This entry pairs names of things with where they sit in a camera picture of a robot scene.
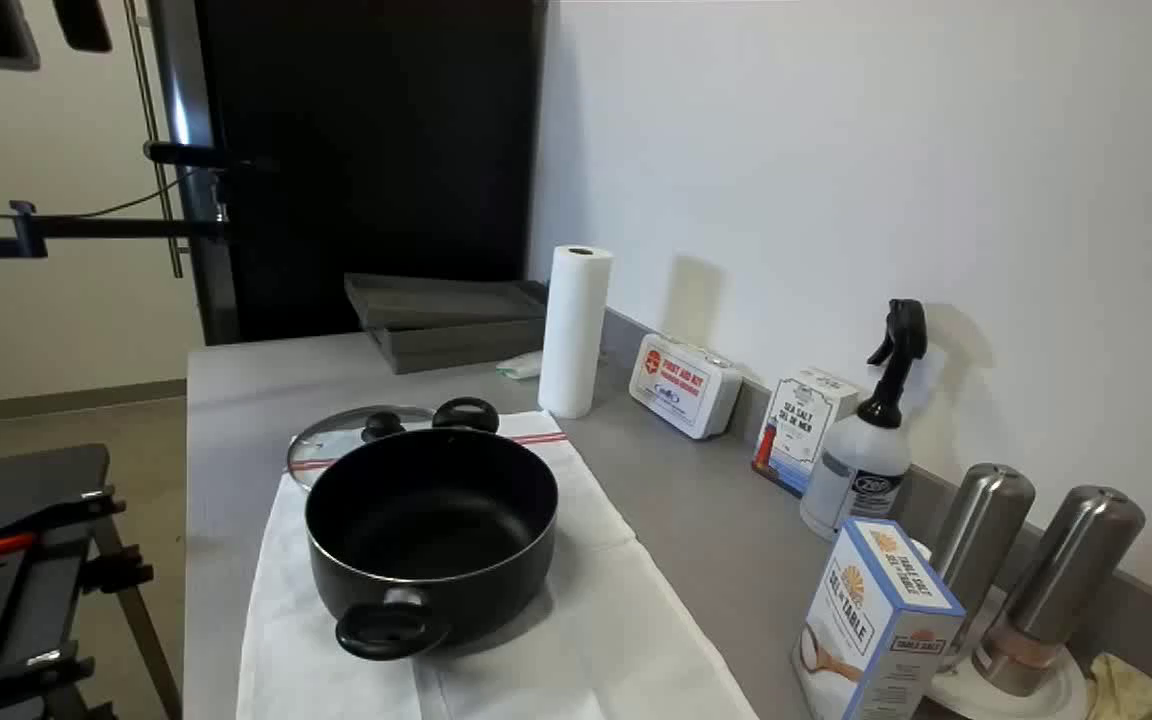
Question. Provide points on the clear spray bottle black trigger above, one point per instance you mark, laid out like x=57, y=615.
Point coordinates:
x=856, y=461

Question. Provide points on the white round tray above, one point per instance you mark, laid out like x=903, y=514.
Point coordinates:
x=1002, y=700

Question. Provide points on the black horizontal mounting bar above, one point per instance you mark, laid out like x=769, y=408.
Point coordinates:
x=96, y=230

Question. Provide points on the yellow cloth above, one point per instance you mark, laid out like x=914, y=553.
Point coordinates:
x=1121, y=690

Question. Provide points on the glass lid with black knob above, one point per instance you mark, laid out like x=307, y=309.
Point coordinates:
x=334, y=438

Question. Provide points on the small white box blue trim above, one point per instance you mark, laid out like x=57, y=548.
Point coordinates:
x=798, y=425

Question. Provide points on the white box with red print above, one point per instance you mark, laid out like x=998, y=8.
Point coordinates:
x=680, y=385

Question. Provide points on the black panel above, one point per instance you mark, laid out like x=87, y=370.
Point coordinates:
x=379, y=145

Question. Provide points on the blue and white carton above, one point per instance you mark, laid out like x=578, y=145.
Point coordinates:
x=870, y=624

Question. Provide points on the steel grinder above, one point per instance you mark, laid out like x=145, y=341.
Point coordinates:
x=1069, y=574
x=981, y=525

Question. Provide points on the white paper towel roll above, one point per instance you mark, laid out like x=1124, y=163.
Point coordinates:
x=575, y=332

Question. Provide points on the clear plastic wrapper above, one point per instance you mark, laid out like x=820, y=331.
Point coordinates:
x=518, y=366

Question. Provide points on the white towel with red stripes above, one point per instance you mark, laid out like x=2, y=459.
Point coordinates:
x=601, y=615

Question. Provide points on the dark grey foam block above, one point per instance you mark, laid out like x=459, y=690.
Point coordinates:
x=448, y=323

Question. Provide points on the black cooking pot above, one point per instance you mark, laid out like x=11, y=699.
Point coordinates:
x=430, y=534

